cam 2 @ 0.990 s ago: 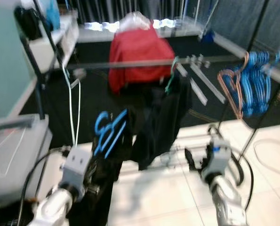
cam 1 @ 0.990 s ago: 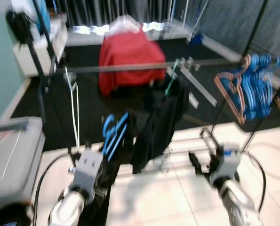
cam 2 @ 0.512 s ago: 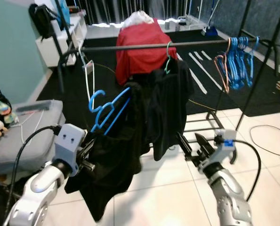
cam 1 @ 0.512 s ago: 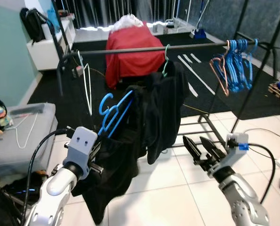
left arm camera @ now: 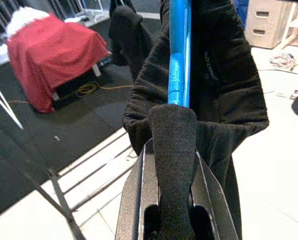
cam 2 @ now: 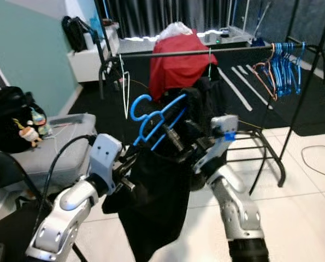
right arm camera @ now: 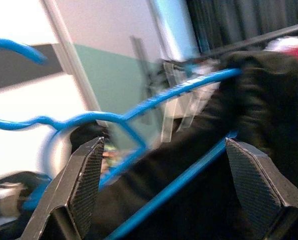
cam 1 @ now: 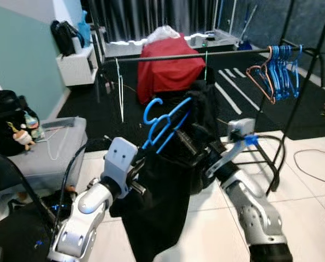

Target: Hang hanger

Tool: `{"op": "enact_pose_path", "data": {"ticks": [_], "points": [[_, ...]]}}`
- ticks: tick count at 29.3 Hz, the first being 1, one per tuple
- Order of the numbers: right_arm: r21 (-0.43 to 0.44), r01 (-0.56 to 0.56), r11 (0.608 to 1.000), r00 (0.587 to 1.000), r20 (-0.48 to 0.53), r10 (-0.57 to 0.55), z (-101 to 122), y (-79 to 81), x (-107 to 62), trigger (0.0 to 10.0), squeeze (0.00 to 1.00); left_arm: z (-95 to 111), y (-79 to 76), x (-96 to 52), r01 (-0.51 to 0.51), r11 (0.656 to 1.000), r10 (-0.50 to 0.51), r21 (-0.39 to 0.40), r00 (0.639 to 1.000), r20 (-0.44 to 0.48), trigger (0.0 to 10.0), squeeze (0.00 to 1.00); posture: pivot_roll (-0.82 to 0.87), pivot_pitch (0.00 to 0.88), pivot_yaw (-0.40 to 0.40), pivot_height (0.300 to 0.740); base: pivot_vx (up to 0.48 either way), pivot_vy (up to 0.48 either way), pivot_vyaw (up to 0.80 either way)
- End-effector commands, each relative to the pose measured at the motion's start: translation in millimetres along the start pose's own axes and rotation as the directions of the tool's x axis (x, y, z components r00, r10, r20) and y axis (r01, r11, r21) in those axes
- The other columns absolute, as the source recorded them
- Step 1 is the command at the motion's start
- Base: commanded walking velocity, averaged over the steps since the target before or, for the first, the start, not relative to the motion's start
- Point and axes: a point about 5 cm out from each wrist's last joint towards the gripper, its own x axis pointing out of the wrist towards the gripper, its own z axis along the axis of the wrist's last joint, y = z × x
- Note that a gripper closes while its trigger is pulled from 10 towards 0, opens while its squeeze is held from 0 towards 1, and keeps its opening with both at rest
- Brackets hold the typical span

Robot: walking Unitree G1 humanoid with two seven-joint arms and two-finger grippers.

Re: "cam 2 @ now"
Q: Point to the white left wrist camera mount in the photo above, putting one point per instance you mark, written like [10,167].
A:
[106,158]

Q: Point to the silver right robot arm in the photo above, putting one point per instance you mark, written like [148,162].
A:
[238,213]

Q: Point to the blue plastic hanger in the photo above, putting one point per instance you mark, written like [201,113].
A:
[287,73]
[162,118]
[293,71]
[301,65]
[280,73]

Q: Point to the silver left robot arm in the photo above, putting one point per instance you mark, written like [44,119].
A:
[69,202]

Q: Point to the white low table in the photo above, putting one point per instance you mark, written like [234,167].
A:
[135,46]

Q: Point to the small teal figure toy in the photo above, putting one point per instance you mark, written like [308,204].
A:
[39,117]

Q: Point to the black metal clothes rack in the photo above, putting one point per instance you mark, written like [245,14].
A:
[238,50]

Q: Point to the blue mop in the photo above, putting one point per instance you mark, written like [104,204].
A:
[256,41]

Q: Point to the black backpack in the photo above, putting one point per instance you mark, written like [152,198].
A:
[9,117]

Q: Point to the copper coloured hanger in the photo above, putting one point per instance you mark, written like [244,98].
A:
[266,61]

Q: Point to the black bag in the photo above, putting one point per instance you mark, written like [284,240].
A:
[77,33]

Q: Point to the black rug white stripes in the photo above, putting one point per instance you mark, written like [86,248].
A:
[102,106]

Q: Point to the green thin hanger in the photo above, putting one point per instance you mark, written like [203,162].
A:
[209,63]

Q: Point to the dark striped curtain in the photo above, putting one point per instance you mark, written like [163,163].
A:
[140,13]

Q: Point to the white device green light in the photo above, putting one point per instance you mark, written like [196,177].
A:
[236,35]

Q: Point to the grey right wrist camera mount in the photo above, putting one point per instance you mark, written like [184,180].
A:
[222,125]

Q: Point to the white plastic bag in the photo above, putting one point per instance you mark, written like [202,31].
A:
[174,30]

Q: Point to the black chair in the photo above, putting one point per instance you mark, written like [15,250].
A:
[9,240]

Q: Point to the red fabric cover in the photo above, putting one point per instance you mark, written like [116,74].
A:
[178,73]

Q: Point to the white cabinet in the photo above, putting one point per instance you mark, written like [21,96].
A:
[86,65]

